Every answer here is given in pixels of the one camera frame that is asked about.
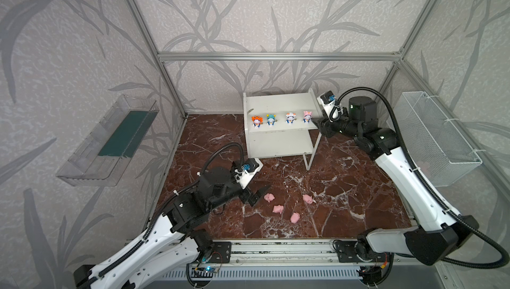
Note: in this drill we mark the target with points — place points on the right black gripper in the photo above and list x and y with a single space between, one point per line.
324 123

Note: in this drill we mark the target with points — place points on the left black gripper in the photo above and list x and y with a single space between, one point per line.
246 193

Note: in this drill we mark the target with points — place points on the pink hooded Doraemon figure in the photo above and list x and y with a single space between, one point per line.
307 117

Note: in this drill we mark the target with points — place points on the pink pig toy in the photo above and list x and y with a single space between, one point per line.
308 199
279 209
295 218
269 197

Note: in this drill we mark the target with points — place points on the white hooded Doraemon figure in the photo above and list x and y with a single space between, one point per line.
290 118

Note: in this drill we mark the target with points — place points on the teal hooded Doraemon figure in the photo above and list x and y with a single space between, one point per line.
271 120

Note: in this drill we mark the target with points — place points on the orange hooded Doraemon figure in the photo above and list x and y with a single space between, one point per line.
257 121

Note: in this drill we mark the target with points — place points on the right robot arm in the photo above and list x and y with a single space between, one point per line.
440 229

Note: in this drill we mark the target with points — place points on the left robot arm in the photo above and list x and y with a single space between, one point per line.
173 237

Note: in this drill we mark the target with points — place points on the white two-tier metal shelf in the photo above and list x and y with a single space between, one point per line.
282 139

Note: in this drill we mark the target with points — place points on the green circuit board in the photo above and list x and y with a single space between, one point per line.
206 271

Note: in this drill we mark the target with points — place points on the pink toy in basket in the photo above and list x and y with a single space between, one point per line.
424 167

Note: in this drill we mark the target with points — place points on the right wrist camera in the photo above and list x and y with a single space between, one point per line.
332 109

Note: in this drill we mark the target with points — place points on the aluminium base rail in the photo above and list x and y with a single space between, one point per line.
259 252

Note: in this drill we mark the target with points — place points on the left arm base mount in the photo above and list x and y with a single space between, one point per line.
218 253

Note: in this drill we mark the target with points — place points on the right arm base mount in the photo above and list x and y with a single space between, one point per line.
351 251

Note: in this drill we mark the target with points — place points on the white wire mesh basket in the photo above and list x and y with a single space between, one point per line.
431 136

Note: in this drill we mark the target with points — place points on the clear plastic wall bin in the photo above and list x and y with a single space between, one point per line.
104 155

